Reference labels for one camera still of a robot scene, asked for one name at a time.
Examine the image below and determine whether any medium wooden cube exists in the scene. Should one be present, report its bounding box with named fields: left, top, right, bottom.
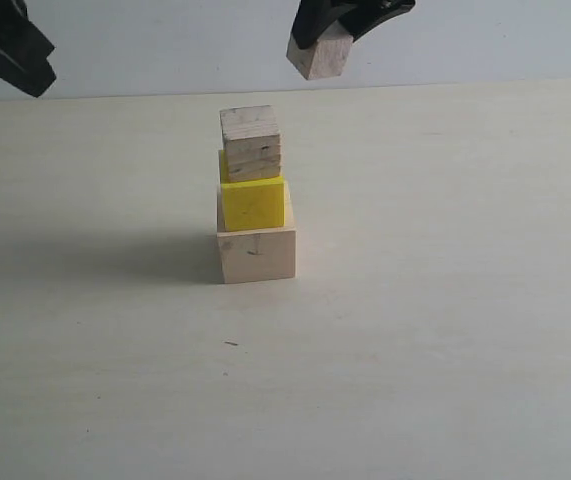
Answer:
left=219, top=105, right=282, bottom=182

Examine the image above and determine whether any small wooden cube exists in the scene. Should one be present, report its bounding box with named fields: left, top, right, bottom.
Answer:
left=286, top=22, right=353, bottom=80

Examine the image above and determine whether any yellow cube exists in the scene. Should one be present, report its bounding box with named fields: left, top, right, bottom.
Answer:
left=218, top=150, right=286, bottom=231

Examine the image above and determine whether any large wooden base cube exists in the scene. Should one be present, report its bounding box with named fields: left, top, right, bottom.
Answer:
left=216, top=183, right=297, bottom=284

